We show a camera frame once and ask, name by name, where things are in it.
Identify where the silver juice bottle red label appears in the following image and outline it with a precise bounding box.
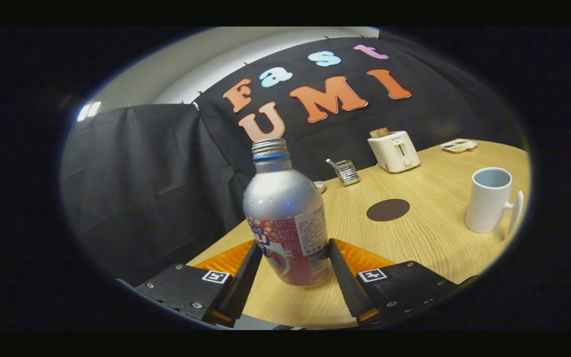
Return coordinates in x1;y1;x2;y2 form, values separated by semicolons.
242;138;331;287

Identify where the white divided dish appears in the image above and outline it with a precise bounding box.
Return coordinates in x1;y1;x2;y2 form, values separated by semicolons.
440;139;478;153

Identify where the black backdrop cloth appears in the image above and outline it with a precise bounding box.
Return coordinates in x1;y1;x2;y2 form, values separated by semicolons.
60;30;524;286

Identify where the wooden table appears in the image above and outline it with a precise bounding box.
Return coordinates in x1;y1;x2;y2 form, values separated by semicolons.
186;140;531;329

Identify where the white toaster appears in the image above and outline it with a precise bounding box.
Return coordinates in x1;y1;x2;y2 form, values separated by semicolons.
368;130;421;174

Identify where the wire mesh utensil basket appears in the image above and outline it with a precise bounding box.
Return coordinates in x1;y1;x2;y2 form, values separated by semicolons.
326;159;360;186

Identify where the dark brown round coaster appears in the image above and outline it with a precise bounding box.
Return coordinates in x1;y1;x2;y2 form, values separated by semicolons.
366;199;410;222

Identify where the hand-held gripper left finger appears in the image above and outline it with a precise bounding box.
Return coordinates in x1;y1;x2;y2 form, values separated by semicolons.
137;240;264;328

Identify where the white cup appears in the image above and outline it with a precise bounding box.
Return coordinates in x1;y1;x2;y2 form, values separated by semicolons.
465;167;524;236

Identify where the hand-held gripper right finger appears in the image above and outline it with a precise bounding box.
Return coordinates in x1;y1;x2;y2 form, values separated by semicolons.
328;238;467;326

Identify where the ceiling light panel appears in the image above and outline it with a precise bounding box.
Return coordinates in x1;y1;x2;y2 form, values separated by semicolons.
76;101;102;122

